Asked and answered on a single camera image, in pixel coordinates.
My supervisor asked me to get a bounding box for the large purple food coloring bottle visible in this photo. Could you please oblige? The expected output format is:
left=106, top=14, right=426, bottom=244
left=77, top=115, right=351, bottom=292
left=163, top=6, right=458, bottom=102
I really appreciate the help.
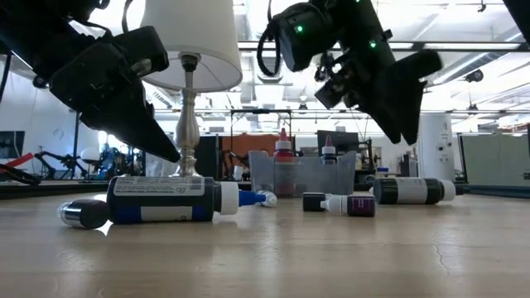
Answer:
left=320, top=134, right=340, bottom=166

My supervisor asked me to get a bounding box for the white patterned sheet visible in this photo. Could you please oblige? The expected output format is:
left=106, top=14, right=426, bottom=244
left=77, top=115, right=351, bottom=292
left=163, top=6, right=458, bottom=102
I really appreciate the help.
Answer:
left=143, top=148, right=180, bottom=178

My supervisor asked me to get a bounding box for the red strap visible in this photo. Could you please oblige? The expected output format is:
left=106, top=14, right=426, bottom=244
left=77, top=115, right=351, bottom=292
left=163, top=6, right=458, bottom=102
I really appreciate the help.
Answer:
left=0, top=151, right=35, bottom=175

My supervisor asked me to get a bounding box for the small black bottle white cap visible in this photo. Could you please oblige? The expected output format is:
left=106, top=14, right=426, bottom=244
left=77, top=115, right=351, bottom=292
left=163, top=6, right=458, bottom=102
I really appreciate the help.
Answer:
left=56, top=198, right=112, bottom=230

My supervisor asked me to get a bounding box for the black background cabinet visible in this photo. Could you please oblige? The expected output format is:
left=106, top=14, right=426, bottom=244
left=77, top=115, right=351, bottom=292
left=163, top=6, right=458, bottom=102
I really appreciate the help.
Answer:
left=193, top=134, right=220, bottom=179

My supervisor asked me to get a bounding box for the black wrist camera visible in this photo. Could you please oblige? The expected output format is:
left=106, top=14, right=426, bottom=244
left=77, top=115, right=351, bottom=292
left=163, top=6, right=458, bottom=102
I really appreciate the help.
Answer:
left=313, top=72, right=348, bottom=111
left=110, top=25, right=171, bottom=79

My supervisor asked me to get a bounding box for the white round column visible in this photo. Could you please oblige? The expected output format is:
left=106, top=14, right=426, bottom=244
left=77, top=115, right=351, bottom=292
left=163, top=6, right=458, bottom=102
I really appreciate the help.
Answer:
left=415, top=113, right=457, bottom=185

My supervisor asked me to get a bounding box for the large red food coloring bottle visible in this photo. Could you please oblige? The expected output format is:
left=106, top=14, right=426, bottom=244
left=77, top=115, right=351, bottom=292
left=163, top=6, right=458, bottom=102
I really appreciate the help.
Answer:
left=272, top=127, right=296, bottom=198

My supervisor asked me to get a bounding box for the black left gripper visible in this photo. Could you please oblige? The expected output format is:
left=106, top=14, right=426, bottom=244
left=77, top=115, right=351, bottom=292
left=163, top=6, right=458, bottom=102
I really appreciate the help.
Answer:
left=49, top=41, right=181, bottom=164

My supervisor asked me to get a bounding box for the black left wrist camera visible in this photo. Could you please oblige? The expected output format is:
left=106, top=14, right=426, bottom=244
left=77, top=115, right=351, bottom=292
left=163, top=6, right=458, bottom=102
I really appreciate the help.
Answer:
left=110, top=25, right=171, bottom=79

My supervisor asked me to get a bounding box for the orange partition panel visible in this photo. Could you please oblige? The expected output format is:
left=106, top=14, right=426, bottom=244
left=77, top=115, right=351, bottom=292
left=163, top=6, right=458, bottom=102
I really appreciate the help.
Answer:
left=220, top=132, right=277, bottom=160

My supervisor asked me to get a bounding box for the black background monitor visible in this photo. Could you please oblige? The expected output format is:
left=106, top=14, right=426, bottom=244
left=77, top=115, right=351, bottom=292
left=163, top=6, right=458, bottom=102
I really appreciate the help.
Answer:
left=316, top=129, right=360, bottom=154

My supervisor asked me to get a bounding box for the small purple dropper bottle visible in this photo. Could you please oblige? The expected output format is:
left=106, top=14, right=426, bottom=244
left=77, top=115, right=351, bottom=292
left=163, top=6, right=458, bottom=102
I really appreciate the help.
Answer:
left=320, top=194, right=378, bottom=219

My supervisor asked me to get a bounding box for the large black food coloring bottle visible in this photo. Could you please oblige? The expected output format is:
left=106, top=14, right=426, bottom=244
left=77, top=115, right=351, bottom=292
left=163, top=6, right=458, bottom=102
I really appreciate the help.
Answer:
left=371, top=177, right=468, bottom=206

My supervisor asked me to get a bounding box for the green partition panel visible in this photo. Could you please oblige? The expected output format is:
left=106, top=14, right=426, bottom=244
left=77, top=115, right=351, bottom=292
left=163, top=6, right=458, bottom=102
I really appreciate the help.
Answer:
left=458, top=133, right=530, bottom=186

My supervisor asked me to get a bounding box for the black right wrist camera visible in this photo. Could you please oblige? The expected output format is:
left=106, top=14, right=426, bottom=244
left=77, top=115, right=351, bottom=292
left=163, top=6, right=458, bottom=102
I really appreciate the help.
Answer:
left=313, top=72, right=348, bottom=111

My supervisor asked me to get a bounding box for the silver lamp with white shade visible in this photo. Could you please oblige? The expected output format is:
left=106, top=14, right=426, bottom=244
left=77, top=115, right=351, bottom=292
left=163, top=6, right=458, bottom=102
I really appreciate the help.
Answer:
left=139, top=0, right=244, bottom=179

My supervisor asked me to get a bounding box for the translucent grey plastic bin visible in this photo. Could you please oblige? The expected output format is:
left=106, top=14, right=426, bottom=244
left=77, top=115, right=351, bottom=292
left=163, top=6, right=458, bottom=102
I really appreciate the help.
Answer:
left=247, top=150, right=358, bottom=199

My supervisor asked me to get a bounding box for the black aluminium table frame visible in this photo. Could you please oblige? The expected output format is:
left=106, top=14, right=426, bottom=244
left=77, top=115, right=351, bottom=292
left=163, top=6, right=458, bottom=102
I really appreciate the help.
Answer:
left=0, top=180, right=530, bottom=200

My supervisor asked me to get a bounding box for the small black dropper bottle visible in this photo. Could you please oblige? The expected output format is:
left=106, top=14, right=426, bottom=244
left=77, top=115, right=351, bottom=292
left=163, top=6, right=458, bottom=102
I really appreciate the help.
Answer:
left=301, top=191, right=329, bottom=214

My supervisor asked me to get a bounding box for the small blue cap bottle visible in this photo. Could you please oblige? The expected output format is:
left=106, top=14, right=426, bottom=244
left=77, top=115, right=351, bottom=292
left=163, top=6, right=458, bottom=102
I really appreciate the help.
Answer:
left=255, top=190, right=279, bottom=209

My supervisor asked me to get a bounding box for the large blue food coloring bottle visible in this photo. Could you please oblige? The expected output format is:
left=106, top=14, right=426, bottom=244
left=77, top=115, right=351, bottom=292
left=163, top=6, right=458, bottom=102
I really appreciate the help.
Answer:
left=105, top=175, right=267, bottom=226

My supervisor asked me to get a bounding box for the black metal rack frame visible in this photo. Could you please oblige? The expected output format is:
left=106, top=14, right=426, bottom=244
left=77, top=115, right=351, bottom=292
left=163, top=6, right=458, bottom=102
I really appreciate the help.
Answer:
left=229, top=108, right=293, bottom=158

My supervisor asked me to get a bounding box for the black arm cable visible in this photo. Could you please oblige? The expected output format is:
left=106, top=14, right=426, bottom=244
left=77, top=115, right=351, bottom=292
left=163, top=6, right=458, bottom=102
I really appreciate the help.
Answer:
left=0, top=49, right=13, bottom=104

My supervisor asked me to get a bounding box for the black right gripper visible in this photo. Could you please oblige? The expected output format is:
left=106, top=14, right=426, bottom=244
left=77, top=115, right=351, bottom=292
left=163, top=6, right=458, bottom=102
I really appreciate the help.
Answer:
left=343, top=49, right=444, bottom=145

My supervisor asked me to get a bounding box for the black ceiling spotlight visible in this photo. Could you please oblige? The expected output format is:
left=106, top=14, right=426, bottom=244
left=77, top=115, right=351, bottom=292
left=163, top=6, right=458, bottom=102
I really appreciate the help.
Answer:
left=464, top=68, right=485, bottom=84

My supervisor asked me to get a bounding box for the black wall monitor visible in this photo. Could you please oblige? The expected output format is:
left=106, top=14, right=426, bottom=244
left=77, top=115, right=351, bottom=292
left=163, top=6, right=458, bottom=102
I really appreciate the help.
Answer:
left=0, top=130, right=27, bottom=161

